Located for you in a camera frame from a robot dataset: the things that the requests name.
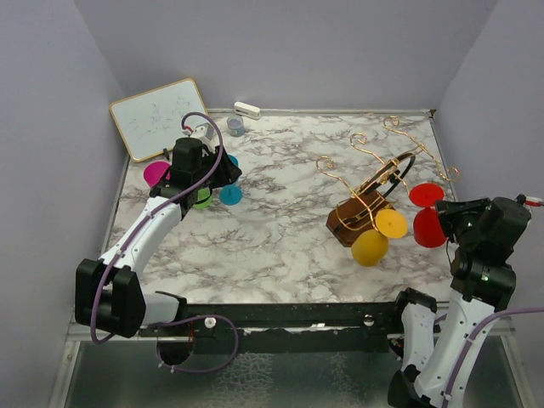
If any small whiteboard with wooden frame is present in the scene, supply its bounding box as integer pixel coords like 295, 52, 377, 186
110, 78, 207, 162

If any yellow wine glass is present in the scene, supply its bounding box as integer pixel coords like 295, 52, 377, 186
351, 209, 408, 267

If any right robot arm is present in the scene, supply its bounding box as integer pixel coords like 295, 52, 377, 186
388, 195, 531, 407

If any gold wire wine glass rack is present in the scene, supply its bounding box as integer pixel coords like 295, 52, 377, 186
315, 116, 460, 247

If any red wine glass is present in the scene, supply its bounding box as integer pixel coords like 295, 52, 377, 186
409, 183, 446, 248

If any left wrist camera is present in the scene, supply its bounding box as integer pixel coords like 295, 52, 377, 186
190, 124, 216, 151

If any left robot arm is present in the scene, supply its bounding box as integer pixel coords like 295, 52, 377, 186
75, 138, 242, 338

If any white whiteboard eraser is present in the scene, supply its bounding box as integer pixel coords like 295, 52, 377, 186
233, 101, 261, 120

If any blue wine glass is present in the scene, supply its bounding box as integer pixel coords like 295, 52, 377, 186
218, 155, 243, 207

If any magenta wine glass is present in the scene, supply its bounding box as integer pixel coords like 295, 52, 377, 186
143, 161, 170, 187

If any green wine glass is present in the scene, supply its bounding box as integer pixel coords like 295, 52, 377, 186
193, 187, 213, 209

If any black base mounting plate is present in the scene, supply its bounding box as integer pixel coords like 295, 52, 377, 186
139, 292, 443, 354

